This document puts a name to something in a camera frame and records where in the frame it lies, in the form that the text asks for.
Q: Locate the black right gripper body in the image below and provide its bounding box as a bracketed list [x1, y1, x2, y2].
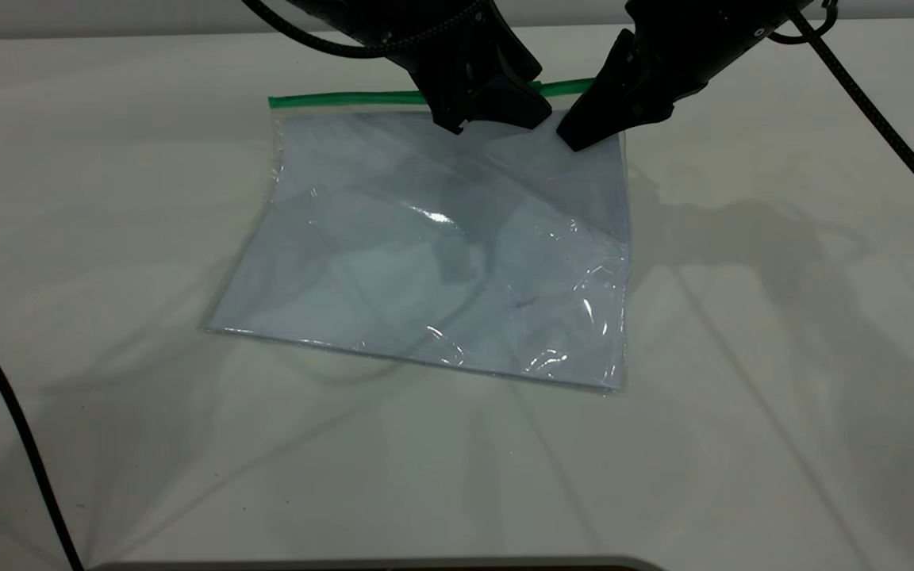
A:
[628, 0, 811, 104]

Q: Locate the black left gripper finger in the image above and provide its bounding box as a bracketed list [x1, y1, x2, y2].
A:
[425, 71, 478, 134]
[473, 75, 553, 128]

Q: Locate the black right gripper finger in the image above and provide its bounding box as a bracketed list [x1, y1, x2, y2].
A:
[596, 30, 640, 84]
[556, 79, 676, 151]

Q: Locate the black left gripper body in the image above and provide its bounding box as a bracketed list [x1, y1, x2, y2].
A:
[362, 0, 541, 80]

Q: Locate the transparent zipper bag green zip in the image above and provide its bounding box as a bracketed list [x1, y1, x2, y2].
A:
[202, 78, 632, 396]

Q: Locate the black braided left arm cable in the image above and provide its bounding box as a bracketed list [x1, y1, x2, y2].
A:
[241, 0, 490, 60]

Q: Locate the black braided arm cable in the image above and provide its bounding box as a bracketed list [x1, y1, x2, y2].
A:
[766, 0, 914, 235]
[241, 0, 490, 60]

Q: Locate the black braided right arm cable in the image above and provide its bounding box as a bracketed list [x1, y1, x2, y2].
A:
[766, 0, 914, 235]

